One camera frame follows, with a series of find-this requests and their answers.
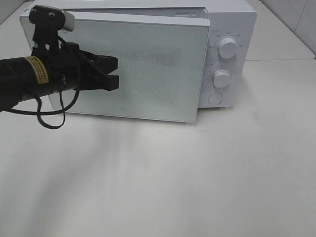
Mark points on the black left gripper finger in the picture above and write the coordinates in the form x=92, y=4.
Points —
x=52, y=18

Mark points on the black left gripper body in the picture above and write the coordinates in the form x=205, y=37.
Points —
x=68, y=67

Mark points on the round white door button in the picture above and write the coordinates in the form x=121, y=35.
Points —
x=215, y=98

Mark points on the white dial knob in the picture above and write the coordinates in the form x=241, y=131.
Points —
x=221, y=79
x=227, y=47

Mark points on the white microwave door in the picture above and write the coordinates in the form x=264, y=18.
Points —
x=160, y=63

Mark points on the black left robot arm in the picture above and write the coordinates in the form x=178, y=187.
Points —
x=24, y=78

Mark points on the white microwave oven body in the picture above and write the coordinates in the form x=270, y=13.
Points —
x=234, y=18

